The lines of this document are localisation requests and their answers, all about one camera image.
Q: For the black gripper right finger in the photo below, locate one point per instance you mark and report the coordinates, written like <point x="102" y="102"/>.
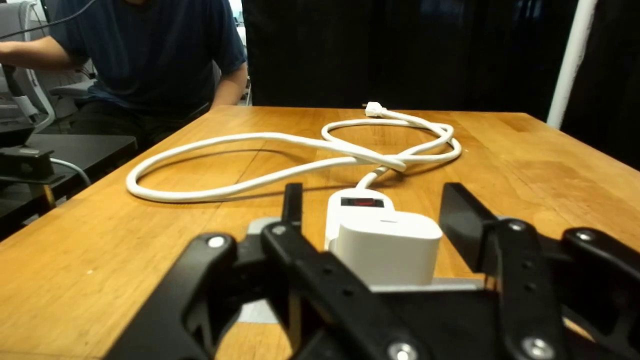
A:
<point x="527" y="286"/>

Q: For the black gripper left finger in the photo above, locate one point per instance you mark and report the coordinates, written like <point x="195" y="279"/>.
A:
<point x="312" y="286"/>

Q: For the white charger head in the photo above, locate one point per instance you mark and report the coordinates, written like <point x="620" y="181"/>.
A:
<point x="387" y="246"/>

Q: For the person right forearm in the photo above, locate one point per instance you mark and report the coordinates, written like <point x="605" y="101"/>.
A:
<point x="32" y="50"/>

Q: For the person left forearm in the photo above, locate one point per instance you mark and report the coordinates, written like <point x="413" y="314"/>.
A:
<point x="230" y="86"/>

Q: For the white power strip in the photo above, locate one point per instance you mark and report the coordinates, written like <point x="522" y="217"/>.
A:
<point x="361" y="200"/>

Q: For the white pole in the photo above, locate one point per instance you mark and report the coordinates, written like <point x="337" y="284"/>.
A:
<point x="573" y="61"/>

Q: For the black curtain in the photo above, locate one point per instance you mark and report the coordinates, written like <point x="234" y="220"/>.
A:
<point x="401" y="53"/>

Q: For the person torso blue shirt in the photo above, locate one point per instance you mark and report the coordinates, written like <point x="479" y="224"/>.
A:
<point x="146" y="53"/>

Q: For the small black box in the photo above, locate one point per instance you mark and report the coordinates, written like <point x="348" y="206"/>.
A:
<point x="22" y="163"/>

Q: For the grey equipment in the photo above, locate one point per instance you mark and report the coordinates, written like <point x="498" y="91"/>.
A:
<point x="26" y="92"/>

